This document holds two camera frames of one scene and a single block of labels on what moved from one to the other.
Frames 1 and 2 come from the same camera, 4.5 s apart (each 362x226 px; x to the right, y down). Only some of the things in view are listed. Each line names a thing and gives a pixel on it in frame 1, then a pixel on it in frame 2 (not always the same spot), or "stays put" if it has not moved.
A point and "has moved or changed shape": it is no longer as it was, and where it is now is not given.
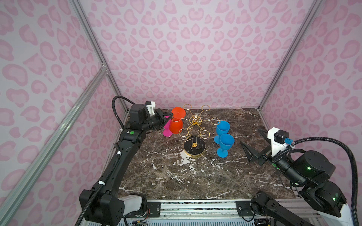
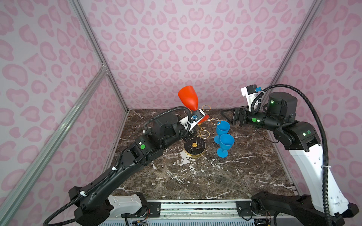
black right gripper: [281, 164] → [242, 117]
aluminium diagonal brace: [15, 196] stays put
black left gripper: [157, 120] → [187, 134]
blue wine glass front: [226, 141] stays put
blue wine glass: [223, 127] stays put
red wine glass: [176, 123] has moved or changed shape
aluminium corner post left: [96, 49] stays put
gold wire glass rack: [194, 145] stays put
